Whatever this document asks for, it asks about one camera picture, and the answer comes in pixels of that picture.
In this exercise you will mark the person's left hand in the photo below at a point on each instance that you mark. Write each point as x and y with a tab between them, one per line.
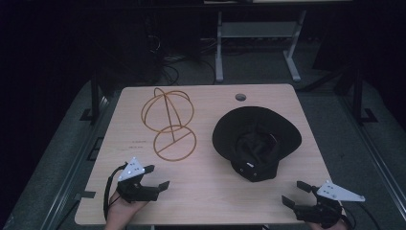
120	212

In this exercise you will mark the black bucket hat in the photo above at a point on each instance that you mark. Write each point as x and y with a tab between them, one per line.
255	143

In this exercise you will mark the grey metal floor rail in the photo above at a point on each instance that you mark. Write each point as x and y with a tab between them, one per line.
73	169
376	153

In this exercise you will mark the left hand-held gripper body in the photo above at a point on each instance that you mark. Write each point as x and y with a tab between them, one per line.
132	169

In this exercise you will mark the black metal stand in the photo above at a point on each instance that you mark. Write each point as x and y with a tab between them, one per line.
358	92
94	96

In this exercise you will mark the person's right hand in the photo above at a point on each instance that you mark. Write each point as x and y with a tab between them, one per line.
332	228

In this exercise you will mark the grey metal table frame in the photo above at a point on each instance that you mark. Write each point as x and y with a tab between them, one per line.
258	29

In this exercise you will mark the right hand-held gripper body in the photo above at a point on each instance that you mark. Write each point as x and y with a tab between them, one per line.
322	212

